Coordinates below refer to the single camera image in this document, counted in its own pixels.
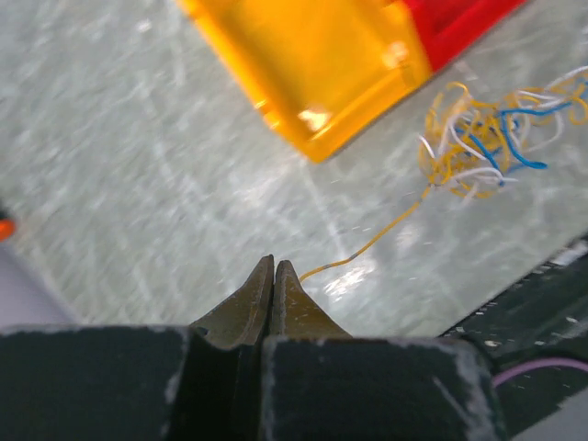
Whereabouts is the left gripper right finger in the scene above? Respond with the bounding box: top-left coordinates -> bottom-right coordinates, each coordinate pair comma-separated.
269,260 -> 351,339

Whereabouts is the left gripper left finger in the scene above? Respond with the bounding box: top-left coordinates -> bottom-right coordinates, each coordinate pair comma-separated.
190,254 -> 275,352

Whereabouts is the yellow plastic bin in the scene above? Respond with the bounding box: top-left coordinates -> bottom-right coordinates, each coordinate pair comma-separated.
179,0 -> 432,163

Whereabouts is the black orange marker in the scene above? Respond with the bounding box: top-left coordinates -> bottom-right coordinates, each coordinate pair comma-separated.
0,202 -> 17,242

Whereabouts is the red plastic bin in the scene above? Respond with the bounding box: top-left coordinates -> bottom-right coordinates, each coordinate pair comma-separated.
404,0 -> 526,73

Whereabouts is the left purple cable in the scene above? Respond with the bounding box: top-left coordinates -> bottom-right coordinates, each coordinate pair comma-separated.
491,356 -> 588,390

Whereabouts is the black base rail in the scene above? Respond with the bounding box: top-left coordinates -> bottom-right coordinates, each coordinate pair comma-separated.
444,235 -> 587,437

